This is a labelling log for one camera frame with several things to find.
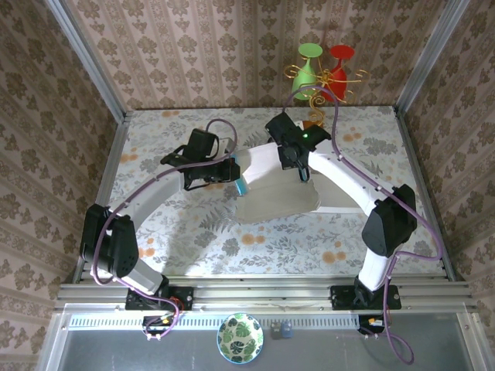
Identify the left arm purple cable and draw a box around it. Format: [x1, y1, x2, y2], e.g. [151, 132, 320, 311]
[90, 118, 237, 341]

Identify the green plastic wine glass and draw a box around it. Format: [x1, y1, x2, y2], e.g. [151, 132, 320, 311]
[290, 43, 324, 100]

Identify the grey metal shelf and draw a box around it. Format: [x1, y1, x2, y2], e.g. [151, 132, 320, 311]
[46, 303, 479, 371]

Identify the red plastic wine glass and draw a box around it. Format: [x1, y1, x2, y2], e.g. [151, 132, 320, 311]
[319, 44, 356, 104]

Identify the aluminium table side rail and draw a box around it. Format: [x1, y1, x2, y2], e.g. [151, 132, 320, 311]
[72, 111, 132, 283]
[392, 104, 467, 283]

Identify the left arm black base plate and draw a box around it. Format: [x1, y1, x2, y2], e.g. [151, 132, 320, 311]
[125, 285, 194, 311]

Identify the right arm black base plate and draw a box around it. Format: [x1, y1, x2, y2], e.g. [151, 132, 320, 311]
[330, 284, 403, 311]

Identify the aluminium frame post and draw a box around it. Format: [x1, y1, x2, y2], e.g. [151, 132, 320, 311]
[394, 0, 471, 113]
[44, 0, 128, 123]

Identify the leaf pattern bowl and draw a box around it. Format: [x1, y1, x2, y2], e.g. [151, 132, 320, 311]
[216, 312, 265, 364]

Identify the gold wire rack wooden base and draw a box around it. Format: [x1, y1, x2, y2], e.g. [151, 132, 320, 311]
[284, 63, 368, 131]

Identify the long aluminium frame rail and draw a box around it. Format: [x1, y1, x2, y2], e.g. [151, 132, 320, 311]
[53, 274, 479, 310]

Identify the black power connector block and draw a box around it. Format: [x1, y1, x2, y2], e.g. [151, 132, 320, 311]
[142, 315, 174, 336]
[357, 315, 387, 336]

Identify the perforated metal cable duct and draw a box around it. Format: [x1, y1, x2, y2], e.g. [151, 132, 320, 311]
[67, 315, 360, 330]

